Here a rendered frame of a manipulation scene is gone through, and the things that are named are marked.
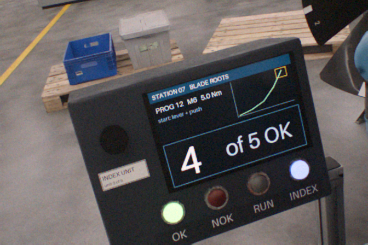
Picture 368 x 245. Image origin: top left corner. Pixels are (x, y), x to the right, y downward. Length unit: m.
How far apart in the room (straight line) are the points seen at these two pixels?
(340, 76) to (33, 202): 2.05
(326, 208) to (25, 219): 2.16
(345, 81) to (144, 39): 2.80
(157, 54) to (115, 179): 3.39
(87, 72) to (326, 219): 3.31
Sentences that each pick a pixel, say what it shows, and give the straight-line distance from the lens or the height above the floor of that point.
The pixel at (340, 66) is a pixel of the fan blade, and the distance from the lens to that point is 1.15.
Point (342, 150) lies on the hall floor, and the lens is 2.66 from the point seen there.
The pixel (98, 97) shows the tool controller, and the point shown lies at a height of 1.25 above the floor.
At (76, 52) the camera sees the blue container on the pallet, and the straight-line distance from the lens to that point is 4.42.
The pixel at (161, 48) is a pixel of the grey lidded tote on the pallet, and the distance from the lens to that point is 3.84.
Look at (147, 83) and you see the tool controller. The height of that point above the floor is 1.25.
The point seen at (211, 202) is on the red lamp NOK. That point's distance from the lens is 0.51.
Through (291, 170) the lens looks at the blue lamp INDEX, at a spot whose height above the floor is 1.12.
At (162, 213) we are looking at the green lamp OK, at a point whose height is 1.12.
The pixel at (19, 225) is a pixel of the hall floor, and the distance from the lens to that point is 2.66.
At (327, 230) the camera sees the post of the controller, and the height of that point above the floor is 0.96.
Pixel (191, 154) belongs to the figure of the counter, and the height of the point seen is 1.17.
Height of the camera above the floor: 1.42
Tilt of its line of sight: 25 degrees down
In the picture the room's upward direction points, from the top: 12 degrees counter-clockwise
